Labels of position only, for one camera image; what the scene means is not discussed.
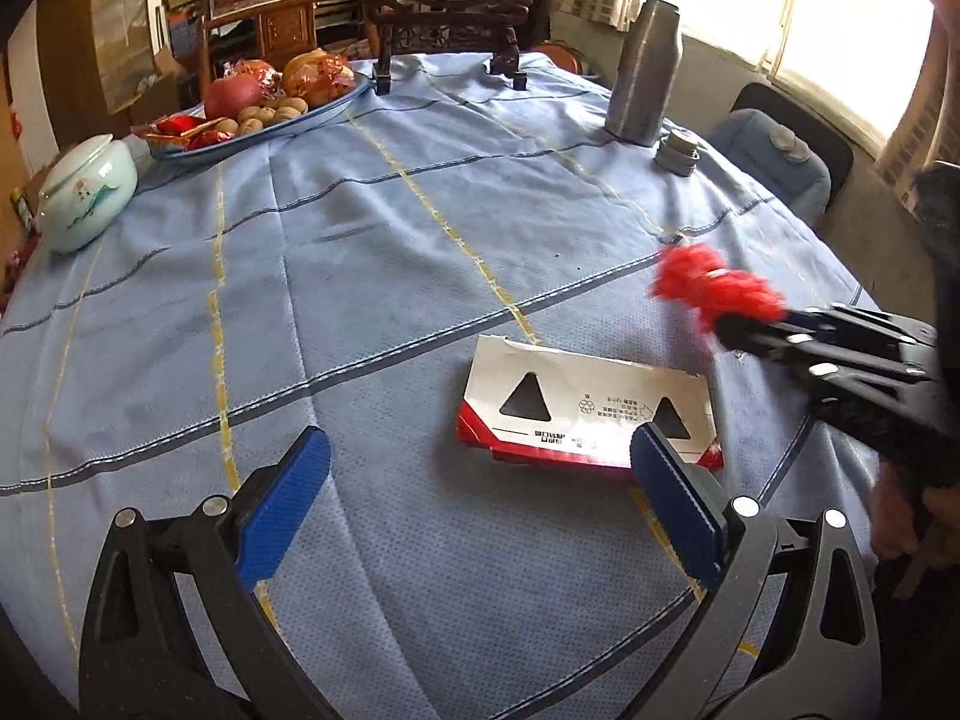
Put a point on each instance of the red foil wrapped candies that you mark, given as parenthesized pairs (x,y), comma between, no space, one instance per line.
(184,131)

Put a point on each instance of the orange round object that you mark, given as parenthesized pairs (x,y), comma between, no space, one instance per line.
(559,52)

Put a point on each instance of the black office chair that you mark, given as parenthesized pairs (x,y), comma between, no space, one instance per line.
(821,131)

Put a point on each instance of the pile of walnuts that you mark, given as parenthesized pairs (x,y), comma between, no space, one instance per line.
(270,114)

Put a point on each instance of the red round fruit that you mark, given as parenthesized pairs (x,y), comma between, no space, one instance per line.
(232,94)

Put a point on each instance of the orange wrapped fruit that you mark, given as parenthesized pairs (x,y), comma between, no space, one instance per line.
(319,79)

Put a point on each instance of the grey metal thermos bottle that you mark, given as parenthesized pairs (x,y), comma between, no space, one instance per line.
(645,75)

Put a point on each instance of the carved wooden chair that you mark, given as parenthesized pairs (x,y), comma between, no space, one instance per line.
(277,22)

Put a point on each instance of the grey thermos cap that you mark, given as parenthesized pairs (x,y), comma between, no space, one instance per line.
(677,152)

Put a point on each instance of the light blue chair cushion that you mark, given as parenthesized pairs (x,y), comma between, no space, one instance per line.
(772,157)

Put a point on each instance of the pale green ceramic lidded jar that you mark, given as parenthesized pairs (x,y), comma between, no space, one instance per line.
(86,191)

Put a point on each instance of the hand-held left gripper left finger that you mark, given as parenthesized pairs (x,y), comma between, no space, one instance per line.
(289,491)

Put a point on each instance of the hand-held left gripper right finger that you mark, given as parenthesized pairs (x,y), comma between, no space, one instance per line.
(675,499)

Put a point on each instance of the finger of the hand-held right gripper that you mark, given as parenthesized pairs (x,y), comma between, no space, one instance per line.
(832,382)
(787,326)

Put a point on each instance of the red wrapper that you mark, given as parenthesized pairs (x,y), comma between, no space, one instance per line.
(705,277)

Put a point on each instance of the person's right hand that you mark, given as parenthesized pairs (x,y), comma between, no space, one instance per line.
(900,510)

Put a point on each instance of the white and red cardboard box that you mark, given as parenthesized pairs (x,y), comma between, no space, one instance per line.
(585,397)

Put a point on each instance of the wooden glass door cabinet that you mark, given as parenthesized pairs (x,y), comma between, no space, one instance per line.
(120,22)

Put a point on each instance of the blue rimmed fruit plate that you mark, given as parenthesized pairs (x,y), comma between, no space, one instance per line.
(330,109)

